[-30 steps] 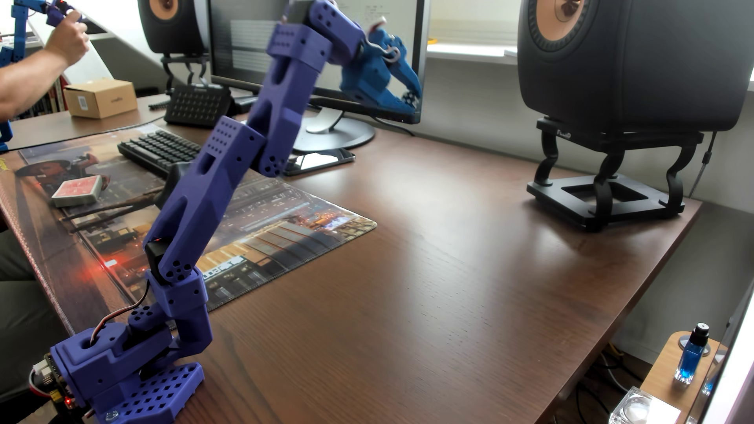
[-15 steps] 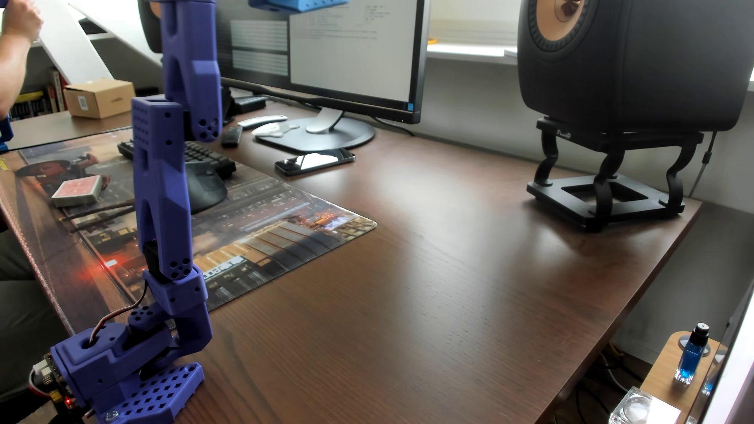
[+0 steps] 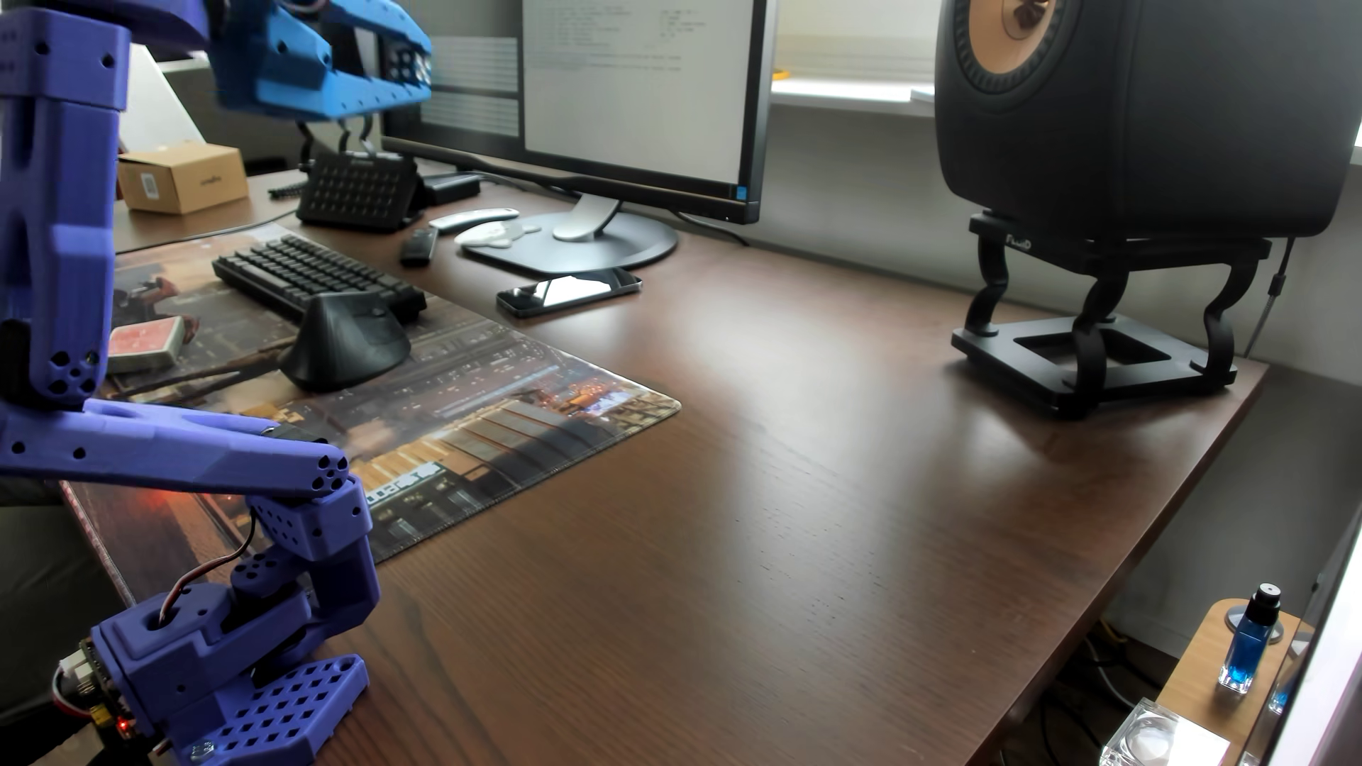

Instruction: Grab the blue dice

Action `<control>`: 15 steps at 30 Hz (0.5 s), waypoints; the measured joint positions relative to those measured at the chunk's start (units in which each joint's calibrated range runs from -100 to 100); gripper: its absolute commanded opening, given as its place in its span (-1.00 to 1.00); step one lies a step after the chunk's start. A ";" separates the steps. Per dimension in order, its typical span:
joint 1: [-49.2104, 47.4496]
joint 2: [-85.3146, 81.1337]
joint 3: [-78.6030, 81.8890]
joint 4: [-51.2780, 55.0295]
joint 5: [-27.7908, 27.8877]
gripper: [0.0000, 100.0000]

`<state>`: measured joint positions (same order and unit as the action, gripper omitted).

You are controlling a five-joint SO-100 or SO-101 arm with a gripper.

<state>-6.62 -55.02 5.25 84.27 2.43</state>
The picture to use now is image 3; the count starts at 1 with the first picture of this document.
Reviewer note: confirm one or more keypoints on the red playing card deck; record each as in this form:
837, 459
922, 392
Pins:
149, 343

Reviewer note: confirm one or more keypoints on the black vertical mouse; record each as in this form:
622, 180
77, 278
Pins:
346, 340

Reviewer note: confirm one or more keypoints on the purple robot arm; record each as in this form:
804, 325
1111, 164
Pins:
53, 213

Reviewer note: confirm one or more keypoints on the black smartphone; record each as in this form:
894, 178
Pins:
569, 291

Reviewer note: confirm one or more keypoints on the black perforated key pad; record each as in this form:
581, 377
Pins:
357, 191

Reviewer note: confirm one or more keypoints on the thin black speaker stand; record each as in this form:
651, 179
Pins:
335, 138

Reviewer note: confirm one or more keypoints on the white flat gadget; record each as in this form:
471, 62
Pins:
495, 234

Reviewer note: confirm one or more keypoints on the large black speaker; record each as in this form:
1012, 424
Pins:
1149, 117

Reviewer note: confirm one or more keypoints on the thin black stick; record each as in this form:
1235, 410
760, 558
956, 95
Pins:
202, 372
213, 392

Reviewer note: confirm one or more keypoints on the black remote control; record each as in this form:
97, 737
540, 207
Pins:
418, 246

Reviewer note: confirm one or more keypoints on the blue perfume bottle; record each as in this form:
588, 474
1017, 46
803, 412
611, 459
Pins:
1248, 638

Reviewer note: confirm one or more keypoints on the robot controller board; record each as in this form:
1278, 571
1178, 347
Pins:
96, 692

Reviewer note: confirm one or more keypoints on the small black box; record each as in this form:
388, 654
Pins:
452, 187

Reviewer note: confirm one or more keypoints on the clear glass cube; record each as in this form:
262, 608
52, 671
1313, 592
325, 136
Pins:
1155, 736

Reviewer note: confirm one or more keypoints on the white slim remote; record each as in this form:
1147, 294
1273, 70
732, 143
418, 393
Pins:
474, 219

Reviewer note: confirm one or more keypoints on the small cardboard box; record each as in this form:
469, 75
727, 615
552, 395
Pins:
181, 179

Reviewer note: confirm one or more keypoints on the wooden side shelf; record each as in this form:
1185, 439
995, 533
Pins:
1202, 681

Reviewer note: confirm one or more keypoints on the black computer monitor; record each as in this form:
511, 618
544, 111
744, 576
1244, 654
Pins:
596, 96

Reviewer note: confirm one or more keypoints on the black keyboard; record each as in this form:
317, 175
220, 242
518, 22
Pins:
309, 274

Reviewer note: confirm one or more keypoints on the printed desk mat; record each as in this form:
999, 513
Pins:
511, 415

